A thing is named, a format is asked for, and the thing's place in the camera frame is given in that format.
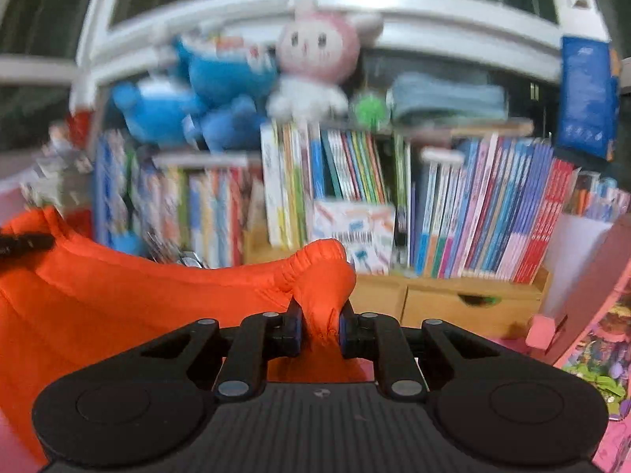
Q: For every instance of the blue flat box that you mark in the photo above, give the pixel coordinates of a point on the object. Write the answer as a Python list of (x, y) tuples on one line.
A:
[(589, 98)]

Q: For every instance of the teal folded cloth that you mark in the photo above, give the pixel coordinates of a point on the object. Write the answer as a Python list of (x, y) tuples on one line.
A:
[(448, 98)]

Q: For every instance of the wooden drawer organizer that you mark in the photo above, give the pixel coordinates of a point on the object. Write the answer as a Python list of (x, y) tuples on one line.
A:
[(443, 300)]

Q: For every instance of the row of colourful books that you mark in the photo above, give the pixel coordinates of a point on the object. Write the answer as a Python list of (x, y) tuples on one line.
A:
[(483, 207)]

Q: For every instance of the pink cardboard box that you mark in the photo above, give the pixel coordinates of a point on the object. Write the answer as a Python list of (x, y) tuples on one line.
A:
[(581, 281)]

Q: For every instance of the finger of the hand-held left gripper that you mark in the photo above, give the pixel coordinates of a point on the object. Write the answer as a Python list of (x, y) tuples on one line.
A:
[(27, 244)]

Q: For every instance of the miniature black bicycle model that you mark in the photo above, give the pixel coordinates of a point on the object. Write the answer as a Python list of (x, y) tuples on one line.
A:
[(185, 256)]

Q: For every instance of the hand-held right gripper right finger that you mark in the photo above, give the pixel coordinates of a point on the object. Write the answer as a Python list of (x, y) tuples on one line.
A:
[(343, 332)]

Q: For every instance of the white patterned box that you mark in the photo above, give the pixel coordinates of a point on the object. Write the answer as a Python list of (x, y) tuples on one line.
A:
[(355, 234)]

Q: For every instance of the pink blanket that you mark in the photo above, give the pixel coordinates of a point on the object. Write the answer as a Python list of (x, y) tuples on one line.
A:
[(616, 448)]

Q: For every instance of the green round ornament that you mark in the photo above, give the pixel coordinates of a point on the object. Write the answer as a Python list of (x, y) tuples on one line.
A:
[(369, 108)]

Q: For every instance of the blue round plush pouch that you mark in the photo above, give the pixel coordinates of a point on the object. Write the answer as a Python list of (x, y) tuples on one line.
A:
[(127, 244)]

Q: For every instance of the colourful printed mat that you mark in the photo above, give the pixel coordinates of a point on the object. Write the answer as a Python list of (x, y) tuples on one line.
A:
[(604, 354)]

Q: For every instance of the white window frame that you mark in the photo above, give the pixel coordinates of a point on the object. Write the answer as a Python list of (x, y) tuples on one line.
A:
[(443, 15)]

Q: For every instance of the pink white bunny plush toy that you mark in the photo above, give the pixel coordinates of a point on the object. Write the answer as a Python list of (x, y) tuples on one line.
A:
[(315, 54)]

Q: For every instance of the stack of papers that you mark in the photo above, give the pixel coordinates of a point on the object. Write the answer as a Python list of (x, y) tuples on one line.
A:
[(54, 177)]

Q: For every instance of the white shelf board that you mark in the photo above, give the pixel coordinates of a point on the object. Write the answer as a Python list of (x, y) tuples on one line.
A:
[(202, 160)]

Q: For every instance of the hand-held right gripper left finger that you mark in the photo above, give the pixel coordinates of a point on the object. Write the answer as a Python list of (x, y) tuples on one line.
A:
[(296, 327)]

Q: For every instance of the orange hooded puffer jacket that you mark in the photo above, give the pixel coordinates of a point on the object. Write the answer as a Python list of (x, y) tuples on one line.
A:
[(123, 295)]

